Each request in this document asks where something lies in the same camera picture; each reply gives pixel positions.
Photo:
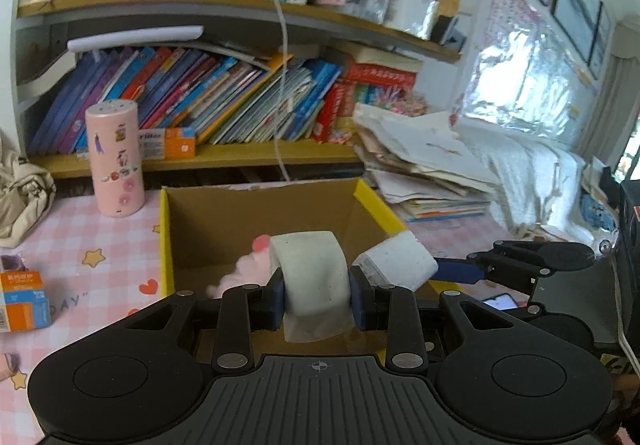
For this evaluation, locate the wooden desk shelf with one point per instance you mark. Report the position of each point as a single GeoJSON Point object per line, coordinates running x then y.
{"type": "Point", "coordinates": [200, 15]}

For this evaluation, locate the white textured cloth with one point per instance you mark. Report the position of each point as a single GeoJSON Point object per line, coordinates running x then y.
{"type": "Point", "coordinates": [540, 185]}

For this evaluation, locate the pink checkered table mat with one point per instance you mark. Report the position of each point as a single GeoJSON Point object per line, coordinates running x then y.
{"type": "Point", "coordinates": [75, 250]}

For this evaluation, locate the small orange box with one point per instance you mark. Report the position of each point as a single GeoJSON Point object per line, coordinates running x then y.
{"type": "Point", "coordinates": [172, 142]}

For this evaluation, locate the white tape roll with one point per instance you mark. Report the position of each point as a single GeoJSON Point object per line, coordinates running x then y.
{"type": "Point", "coordinates": [312, 275]}

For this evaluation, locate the black smartphone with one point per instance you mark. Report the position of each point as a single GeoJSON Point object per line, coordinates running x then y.
{"type": "Point", "coordinates": [500, 302]}

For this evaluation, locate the white rectangular block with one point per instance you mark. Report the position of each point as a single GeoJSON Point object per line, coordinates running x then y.
{"type": "Point", "coordinates": [395, 260]}

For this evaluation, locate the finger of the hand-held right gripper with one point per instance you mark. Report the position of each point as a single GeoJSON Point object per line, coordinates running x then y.
{"type": "Point", "coordinates": [455, 271]}

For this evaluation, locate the white lamp bar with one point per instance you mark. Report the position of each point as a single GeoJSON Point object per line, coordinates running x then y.
{"type": "Point", "coordinates": [135, 37]}

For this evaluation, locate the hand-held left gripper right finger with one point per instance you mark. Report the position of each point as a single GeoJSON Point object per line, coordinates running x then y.
{"type": "Point", "coordinates": [357, 302]}

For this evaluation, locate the white orange toothpaste box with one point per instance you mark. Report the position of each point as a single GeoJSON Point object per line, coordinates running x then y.
{"type": "Point", "coordinates": [25, 305]}

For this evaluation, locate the stack of red books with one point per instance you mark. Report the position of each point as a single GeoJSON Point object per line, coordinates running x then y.
{"type": "Point", "coordinates": [370, 85]}

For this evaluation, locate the thick white book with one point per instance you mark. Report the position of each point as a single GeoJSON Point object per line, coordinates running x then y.
{"type": "Point", "coordinates": [45, 75]}

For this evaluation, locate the beige canvas bag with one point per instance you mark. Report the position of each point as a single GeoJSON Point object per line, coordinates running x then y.
{"type": "Point", "coordinates": [22, 195]}

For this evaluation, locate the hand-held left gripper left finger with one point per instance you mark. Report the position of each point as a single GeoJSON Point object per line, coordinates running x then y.
{"type": "Point", "coordinates": [275, 302]}

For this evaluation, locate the pink alphabet poster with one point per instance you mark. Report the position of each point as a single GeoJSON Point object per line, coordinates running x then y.
{"type": "Point", "coordinates": [520, 65]}

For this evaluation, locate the white pen holder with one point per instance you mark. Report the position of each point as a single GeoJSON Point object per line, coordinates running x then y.
{"type": "Point", "coordinates": [412, 12]}

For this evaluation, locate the pink plush pig toy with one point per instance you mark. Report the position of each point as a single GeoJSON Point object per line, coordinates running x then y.
{"type": "Point", "coordinates": [240, 275]}

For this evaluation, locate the small black box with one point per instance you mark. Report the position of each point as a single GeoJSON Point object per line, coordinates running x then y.
{"type": "Point", "coordinates": [447, 32]}

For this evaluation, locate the yellow cardboard box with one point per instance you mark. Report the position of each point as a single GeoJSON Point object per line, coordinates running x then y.
{"type": "Point", "coordinates": [225, 225]}

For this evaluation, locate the pile of papers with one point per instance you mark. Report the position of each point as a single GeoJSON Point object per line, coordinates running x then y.
{"type": "Point", "coordinates": [425, 165]}

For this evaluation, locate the pink sticker tumbler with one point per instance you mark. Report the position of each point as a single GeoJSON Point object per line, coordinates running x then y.
{"type": "Point", "coordinates": [114, 160]}

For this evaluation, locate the row of colourful books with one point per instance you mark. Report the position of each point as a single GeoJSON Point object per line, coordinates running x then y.
{"type": "Point", "coordinates": [200, 95]}

